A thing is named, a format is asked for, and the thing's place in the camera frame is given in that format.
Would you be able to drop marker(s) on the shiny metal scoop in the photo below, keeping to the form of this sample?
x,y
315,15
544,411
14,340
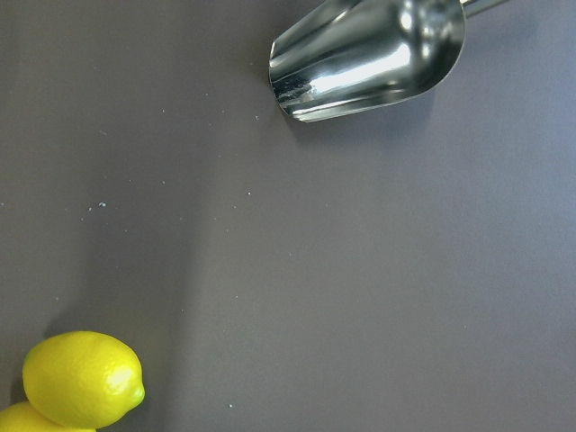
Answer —
x,y
347,57

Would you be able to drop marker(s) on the yellow lemon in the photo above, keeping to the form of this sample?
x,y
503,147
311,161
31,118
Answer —
x,y
23,417
83,379

